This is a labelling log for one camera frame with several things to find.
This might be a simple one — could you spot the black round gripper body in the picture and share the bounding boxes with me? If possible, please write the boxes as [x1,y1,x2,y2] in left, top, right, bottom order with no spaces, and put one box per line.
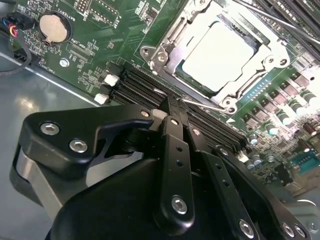
[48,157,236,240]

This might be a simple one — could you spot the metal socket cover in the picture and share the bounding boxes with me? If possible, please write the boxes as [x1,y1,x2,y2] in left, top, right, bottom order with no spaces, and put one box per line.
[159,0,292,106]

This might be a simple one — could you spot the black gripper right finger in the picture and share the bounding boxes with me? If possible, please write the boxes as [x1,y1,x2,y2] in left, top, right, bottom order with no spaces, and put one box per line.
[175,97,312,240]

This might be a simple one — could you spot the silver square CPU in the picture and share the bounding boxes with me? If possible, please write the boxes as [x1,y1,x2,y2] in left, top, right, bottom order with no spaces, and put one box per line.
[181,22,257,92]

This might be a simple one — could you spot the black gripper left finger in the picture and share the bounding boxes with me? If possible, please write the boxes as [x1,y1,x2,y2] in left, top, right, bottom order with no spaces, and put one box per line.
[9,96,196,236]

